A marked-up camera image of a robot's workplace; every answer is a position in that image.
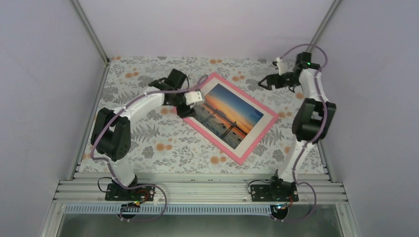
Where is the pink wooden picture frame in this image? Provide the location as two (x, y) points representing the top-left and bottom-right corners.
(170, 72), (280, 166)

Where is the white mat board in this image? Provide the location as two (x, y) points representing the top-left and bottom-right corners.
(186, 78), (275, 158)

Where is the sunset landscape photo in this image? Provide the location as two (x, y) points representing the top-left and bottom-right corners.
(193, 83), (264, 149)

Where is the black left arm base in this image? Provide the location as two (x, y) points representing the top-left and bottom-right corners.
(105, 183), (155, 202)

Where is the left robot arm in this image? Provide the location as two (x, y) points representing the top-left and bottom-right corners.
(90, 69), (205, 200)

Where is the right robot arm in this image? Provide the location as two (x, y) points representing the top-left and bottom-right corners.
(258, 52), (336, 183)

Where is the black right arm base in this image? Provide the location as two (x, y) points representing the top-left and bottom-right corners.
(250, 182), (299, 202)

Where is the floral patterned table cloth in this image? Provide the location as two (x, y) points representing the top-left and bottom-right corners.
(99, 56), (304, 174)

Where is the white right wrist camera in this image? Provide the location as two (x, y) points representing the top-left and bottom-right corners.
(272, 57), (288, 76)

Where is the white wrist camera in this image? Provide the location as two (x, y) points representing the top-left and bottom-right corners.
(272, 57), (288, 76)
(184, 90), (205, 106)

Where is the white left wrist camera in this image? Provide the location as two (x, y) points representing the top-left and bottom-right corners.
(184, 90), (205, 106)

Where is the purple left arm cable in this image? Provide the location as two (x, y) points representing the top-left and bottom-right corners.
(89, 74), (210, 223)

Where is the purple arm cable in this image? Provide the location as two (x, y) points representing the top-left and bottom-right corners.
(270, 43), (329, 224)
(89, 74), (210, 223)

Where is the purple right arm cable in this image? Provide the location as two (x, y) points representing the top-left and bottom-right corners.
(270, 43), (329, 224)

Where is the grey slotted cable duct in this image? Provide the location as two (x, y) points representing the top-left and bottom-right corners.
(64, 203), (280, 216)

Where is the aluminium rail platform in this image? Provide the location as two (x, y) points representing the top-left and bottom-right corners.
(41, 172), (359, 237)

